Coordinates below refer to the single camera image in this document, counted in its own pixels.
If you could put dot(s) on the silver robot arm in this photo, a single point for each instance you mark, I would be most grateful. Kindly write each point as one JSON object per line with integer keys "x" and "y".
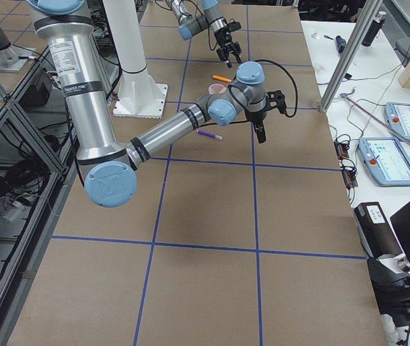
{"x": 108, "y": 166}
{"x": 210, "y": 18}

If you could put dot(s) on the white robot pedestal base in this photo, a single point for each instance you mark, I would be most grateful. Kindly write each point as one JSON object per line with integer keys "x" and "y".
{"x": 138, "y": 94}

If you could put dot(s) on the aluminium frame post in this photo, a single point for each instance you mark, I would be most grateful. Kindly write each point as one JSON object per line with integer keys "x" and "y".
{"x": 361, "y": 27}

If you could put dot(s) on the black water bottle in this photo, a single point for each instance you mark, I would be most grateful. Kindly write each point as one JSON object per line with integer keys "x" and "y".
{"x": 374, "y": 28}

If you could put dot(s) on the purple marker pen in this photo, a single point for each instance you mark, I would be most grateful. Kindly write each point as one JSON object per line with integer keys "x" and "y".
{"x": 209, "y": 135}

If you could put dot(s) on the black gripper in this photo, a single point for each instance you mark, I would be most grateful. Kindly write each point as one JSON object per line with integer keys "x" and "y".
{"x": 223, "y": 37}
{"x": 255, "y": 117}

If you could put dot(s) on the near blue teach pendant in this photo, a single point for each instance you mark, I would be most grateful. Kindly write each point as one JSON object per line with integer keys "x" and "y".
{"x": 386, "y": 160}

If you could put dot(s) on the black cardboard box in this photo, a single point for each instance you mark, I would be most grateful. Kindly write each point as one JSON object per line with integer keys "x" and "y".
{"x": 375, "y": 231}

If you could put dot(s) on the orange marker pen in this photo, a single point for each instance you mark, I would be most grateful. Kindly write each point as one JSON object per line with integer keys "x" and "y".
{"x": 222, "y": 78}

